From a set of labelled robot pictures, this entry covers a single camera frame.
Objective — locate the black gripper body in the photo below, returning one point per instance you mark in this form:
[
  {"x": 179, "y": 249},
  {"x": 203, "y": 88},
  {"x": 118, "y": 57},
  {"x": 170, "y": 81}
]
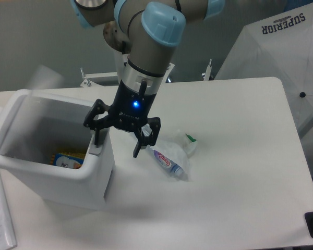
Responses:
[{"x": 130, "y": 108}]

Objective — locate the white push-lid trash can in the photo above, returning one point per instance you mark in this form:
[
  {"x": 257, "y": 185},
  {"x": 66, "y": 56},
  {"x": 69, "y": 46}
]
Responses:
[{"x": 37, "y": 121}]

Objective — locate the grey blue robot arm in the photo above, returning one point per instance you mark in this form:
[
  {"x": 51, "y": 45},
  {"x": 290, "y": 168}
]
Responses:
[{"x": 154, "y": 29}]

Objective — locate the crumpled white plastic wrapper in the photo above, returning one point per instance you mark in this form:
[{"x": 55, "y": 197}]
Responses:
[{"x": 186, "y": 142}]

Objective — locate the yellow blue snack box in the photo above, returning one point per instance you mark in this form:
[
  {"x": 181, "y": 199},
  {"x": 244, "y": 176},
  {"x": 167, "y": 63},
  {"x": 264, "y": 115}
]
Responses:
[{"x": 68, "y": 158}]

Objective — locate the clear plastic water bottle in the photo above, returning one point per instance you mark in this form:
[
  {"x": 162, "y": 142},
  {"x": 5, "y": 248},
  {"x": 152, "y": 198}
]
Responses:
[{"x": 170, "y": 156}]

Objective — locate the white Superior umbrella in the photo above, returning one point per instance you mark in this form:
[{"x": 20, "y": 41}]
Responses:
[{"x": 282, "y": 47}]

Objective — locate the white metal base frame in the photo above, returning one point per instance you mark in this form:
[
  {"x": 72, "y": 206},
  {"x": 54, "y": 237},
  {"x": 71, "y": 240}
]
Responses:
[{"x": 112, "y": 79}]

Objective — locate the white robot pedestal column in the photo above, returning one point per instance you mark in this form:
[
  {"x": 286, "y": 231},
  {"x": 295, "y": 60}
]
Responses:
[{"x": 120, "y": 45}]

